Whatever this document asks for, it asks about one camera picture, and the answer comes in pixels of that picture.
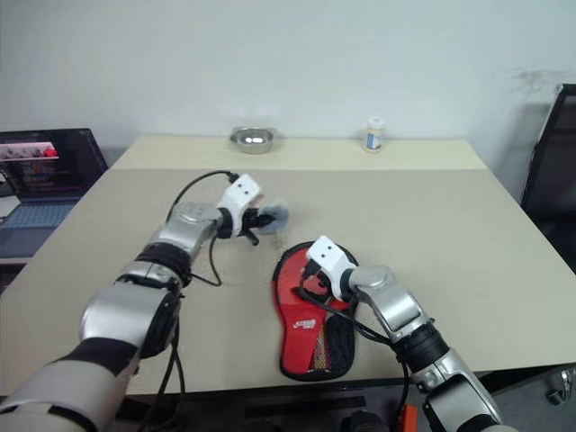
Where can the small orange object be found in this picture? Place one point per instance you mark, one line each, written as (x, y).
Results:
(408, 418)

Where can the silver chair base caster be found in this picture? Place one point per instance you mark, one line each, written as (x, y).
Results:
(560, 387)

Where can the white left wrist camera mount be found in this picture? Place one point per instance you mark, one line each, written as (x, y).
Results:
(240, 191)

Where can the black office chair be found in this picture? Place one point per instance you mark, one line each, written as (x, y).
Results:
(558, 171)

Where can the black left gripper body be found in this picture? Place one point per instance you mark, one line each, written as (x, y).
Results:
(254, 220)

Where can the dark rounded shape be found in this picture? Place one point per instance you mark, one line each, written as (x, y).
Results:
(364, 423)

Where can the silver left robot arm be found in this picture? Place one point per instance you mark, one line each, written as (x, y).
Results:
(121, 315)

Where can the red table tennis paddle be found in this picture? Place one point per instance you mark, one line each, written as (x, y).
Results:
(320, 348)

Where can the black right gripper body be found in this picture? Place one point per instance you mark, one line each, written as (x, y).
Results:
(321, 282)

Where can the stainless steel bowl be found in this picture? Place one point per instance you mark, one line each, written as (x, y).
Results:
(252, 143)

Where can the open laptop computer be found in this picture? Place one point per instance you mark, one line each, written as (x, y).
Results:
(45, 162)

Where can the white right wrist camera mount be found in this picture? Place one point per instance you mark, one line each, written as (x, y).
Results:
(333, 261)

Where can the white plastic bottle blue label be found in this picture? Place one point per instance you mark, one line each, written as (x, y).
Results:
(374, 137)

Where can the red and black paddle case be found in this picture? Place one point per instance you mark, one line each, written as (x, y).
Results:
(297, 310)

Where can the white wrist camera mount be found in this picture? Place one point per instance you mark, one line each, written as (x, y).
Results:
(240, 191)
(333, 261)

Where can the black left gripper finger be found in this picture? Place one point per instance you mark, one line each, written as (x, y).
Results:
(253, 236)

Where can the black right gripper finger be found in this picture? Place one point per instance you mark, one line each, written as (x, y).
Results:
(303, 294)

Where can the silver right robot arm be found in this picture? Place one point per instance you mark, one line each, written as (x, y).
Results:
(405, 306)

